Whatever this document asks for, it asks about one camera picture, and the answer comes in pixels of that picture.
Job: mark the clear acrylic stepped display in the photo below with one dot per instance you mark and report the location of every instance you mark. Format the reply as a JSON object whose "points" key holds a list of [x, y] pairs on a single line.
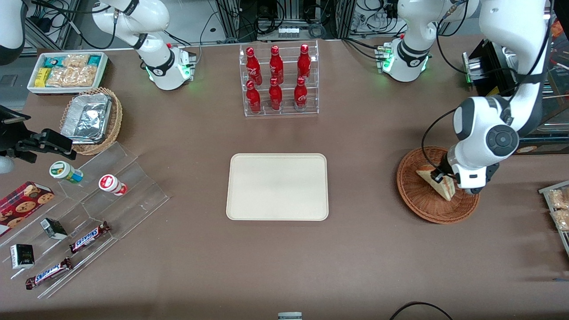
{"points": [[129, 195]]}

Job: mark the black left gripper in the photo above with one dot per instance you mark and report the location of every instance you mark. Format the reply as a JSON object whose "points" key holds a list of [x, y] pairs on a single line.
{"points": [[442, 171]]}

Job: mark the snickers chocolate bar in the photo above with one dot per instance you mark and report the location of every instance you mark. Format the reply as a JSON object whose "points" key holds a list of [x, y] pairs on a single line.
{"points": [[49, 273], [89, 237]]}

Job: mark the grey metal snack tray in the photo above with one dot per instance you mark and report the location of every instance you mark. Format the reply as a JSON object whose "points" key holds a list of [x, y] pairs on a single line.
{"points": [[544, 190]]}

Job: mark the green lid cup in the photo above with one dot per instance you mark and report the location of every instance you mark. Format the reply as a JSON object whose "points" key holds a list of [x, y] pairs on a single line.
{"points": [[64, 172]]}

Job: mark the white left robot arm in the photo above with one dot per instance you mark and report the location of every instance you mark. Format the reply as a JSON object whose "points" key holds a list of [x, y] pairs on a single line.
{"points": [[489, 129]]}

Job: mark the teal snack packet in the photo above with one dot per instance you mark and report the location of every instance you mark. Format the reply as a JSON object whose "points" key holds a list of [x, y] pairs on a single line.
{"points": [[53, 61], [94, 60]]}

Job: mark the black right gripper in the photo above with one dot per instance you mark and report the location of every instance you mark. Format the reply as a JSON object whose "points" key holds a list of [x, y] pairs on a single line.
{"points": [[10, 138]]}

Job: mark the clear cracker packet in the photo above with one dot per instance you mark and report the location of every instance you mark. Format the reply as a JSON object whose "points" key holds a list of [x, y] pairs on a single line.
{"points": [[75, 60], [71, 76]]}

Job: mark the clear pastry packet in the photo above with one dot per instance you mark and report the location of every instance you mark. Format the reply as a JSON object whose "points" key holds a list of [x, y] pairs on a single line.
{"points": [[560, 198], [562, 220]]}

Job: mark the red plaid cookie box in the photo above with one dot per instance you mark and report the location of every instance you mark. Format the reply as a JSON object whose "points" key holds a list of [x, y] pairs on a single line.
{"points": [[22, 206]]}

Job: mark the triangular sandwich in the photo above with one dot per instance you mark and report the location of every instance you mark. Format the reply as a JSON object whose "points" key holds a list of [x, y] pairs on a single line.
{"points": [[444, 190]]}

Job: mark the light wicker basket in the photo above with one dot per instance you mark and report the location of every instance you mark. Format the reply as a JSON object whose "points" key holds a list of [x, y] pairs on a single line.
{"points": [[114, 124]]}

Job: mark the small black white box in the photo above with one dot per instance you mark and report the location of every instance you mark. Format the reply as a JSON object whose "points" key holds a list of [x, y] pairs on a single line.
{"points": [[22, 256]]}

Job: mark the yellow snack packet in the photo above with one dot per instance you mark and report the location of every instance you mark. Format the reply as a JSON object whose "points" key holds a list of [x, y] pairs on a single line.
{"points": [[42, 77]]}

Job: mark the brown round wicker basket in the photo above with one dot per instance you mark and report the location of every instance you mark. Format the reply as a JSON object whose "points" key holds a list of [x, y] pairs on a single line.
{"points": [[418, 200]]}

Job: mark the white rectangular snack bin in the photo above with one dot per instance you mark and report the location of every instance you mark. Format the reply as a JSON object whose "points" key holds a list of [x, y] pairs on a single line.
{"points": [[66, 90]]}

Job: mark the aluminium foil container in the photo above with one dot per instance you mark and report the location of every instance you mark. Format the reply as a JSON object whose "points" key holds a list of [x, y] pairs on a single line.
{"points": [[86, 118]]}

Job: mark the clear acrylic bottle rack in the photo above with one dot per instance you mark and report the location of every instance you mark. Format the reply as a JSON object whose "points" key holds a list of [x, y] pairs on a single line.
{"points": [[286, 112]]}

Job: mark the red lid cup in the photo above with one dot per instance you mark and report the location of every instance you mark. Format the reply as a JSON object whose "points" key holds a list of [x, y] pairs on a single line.
{"points": [[111, 184]]}

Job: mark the beige rectangular tray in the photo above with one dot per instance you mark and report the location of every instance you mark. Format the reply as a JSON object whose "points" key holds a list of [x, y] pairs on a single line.
{"points": [[275, 186]]}

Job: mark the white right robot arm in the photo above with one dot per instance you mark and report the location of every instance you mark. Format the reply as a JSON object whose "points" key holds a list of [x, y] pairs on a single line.
{"points": [[155, 53]]}

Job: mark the red cola bottle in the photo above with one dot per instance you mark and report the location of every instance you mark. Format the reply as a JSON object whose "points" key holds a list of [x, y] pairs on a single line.
{"points": [[276, 66], [253, 98], [301, 95], [253, 66], [275, 97], [304, 63]]}

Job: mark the grey white device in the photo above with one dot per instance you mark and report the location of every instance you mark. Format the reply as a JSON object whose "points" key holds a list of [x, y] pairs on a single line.
{"points": [[290, 316]]}

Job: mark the white power strip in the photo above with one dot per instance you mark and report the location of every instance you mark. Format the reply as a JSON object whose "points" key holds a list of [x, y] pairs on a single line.
{"points": [[288, 32]]}

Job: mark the black food warmer appliance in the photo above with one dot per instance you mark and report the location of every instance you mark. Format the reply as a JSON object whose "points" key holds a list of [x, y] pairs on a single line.
{"points": [[489, 66]]}

